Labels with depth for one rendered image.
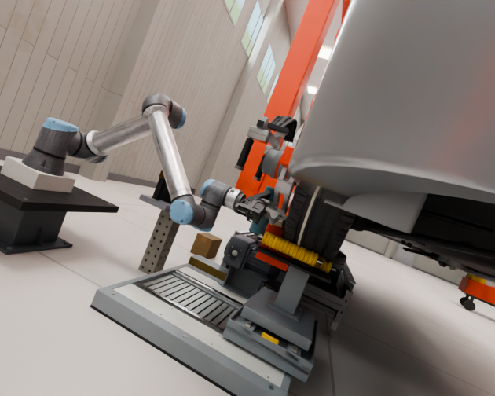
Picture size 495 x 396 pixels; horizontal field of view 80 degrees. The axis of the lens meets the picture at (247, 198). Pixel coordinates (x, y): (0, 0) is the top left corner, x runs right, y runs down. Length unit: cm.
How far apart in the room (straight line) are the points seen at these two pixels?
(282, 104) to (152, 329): 148
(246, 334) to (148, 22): 436
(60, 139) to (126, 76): 302
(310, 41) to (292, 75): 25
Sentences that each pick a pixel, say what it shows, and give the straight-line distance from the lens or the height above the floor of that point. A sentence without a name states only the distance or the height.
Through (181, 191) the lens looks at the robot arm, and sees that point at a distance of 117.
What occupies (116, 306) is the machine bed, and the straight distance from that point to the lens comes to 134.
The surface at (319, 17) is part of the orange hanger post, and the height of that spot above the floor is 188.
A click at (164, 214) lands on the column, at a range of 180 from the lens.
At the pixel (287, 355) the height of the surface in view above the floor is 15.
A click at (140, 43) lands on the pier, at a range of 482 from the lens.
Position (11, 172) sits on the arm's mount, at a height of 33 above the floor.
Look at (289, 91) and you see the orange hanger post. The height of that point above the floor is 137.
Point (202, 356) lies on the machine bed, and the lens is 120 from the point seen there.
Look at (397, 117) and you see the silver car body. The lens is 47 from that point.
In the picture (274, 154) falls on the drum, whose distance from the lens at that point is 141.
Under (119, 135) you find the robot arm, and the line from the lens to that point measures 171.
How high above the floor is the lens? 68
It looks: 1 degrees down
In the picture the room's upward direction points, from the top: 22 degrees clockwise
